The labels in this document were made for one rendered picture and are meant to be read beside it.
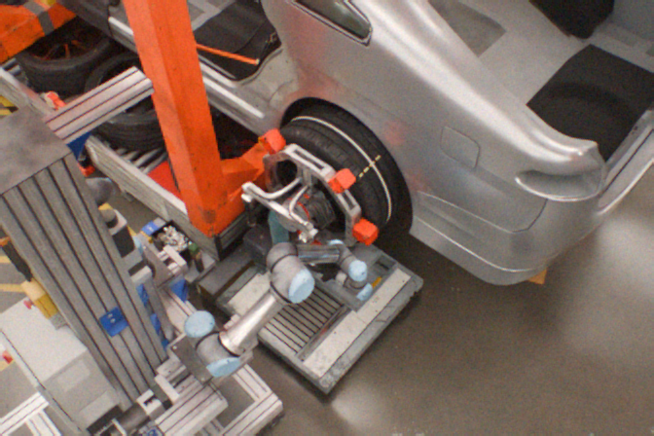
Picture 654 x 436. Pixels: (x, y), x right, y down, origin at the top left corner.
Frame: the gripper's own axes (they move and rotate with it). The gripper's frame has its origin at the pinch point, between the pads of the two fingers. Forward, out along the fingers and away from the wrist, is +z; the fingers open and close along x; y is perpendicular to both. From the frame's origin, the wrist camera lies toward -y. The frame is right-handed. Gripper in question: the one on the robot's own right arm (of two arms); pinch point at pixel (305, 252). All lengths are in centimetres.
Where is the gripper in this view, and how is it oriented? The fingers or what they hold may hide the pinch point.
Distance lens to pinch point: 319.8
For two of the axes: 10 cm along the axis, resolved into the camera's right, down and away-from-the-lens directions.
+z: -7.6, -5.2, 3.9
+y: -0.1, -5.9, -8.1
